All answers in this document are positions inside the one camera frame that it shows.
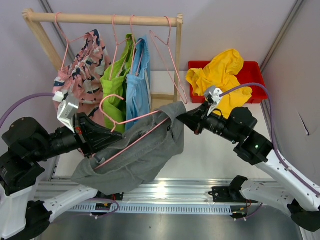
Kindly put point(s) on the red plastic tray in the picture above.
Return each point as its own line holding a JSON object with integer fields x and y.
{"x": 250, "y": 73}

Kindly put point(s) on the pink hanger of blue shorts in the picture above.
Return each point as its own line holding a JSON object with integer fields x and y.
{"x": 134, "y": 43}

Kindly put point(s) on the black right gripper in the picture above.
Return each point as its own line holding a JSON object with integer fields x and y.
{"x": 193, "y": 119}

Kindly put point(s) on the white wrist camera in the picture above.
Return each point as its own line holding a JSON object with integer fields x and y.
{"x": 213, "y": 96}
{"x": 67, "y": 109}

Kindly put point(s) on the aluminium mounting rail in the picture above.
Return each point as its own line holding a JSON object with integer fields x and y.
{"x": 160, "y": 191}

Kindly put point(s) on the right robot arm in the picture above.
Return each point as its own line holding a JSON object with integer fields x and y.
{"x": 300, "y": 197}

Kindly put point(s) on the lime green shorts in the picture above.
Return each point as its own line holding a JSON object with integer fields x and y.
{"x": 114, "y": 85}

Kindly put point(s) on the pink shark print shorts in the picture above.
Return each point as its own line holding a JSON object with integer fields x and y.
{"x": 82, "y": 78}

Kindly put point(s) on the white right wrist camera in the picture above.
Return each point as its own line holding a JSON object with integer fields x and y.
{"x": 213, "y": 96}

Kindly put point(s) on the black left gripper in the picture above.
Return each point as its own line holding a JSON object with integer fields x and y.
{"x": 92, "y": 136}

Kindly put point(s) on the yellow shorts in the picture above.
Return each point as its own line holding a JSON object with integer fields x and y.
{"x": 221, "y": 72}

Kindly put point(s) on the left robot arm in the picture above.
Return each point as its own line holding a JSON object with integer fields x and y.
{"x": 22, "y": 218}

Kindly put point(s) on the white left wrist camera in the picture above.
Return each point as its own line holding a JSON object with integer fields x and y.
{"x": 67, "y": 109}

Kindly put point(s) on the slotted cable duct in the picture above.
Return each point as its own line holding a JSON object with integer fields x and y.
{"x": 139, "y": 208}

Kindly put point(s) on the light blue shorts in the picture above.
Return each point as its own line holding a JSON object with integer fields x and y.
{"x": 138, "y": 92}

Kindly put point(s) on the grey shorts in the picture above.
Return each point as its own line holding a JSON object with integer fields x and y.
{"x": 139, "y": 156}

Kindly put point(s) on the pink hanger of green shorts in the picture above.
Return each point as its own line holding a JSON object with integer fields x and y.
{"x": 117, "y": 44}

